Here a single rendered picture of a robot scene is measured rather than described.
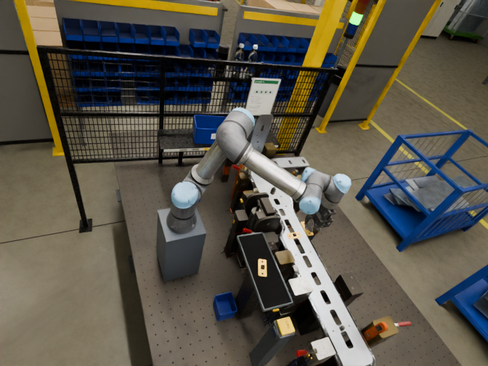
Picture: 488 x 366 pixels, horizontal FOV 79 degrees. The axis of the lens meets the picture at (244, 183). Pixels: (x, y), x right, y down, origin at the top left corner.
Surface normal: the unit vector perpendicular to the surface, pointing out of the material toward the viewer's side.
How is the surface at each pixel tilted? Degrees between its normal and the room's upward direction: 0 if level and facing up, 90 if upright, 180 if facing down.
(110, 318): 0
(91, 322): 0
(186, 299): 0
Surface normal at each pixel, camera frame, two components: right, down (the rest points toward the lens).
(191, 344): 0.21, -0.70
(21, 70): 0.39, 0.70
